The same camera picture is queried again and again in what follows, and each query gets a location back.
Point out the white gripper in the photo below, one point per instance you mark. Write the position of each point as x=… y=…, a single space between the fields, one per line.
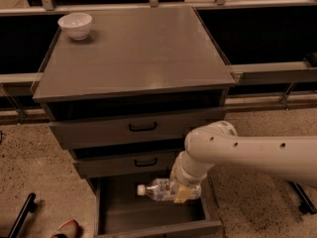
x=185 y=178

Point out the grey drawer cabinet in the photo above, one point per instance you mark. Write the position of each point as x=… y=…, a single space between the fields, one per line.
x=155 y=52

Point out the metal window railing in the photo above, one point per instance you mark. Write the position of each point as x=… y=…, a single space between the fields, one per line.
x=263 y=44

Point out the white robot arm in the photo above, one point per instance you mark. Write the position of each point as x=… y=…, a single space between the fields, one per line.
x=293 y=158

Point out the white ceramic bowl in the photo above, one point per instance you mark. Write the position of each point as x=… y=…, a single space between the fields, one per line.
x=76 y=25

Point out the grey middle drawer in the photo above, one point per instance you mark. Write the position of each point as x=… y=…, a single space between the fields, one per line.
x=123 y=165

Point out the grey bottom drawer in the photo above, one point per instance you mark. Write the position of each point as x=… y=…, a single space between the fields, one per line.
x=121 y=213

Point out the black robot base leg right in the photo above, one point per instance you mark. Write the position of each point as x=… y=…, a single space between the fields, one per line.
x=306 y=205

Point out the black drawer handle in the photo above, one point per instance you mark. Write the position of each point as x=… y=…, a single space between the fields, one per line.
x=144 y=128
x=145 y=163

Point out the black middle drawer handle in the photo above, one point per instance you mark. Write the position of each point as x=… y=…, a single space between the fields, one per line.
x=145 y=163

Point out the red white shoe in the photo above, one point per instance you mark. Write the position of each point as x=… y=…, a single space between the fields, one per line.
x=69 y=229

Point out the clear plastic water bottle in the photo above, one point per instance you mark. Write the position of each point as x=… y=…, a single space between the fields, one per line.
x=163 y=189

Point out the grey top drawer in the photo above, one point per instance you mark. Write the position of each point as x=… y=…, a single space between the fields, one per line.
x=111 y=131

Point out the black top drawer handle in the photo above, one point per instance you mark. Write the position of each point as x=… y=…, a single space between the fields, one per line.
x=144 y=128

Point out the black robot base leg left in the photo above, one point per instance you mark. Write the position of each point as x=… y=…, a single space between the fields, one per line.
x=29 y=206

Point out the grey drawer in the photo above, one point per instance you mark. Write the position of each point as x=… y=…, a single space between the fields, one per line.
x=121 y=213
x=123 y=165
x=111 y=131

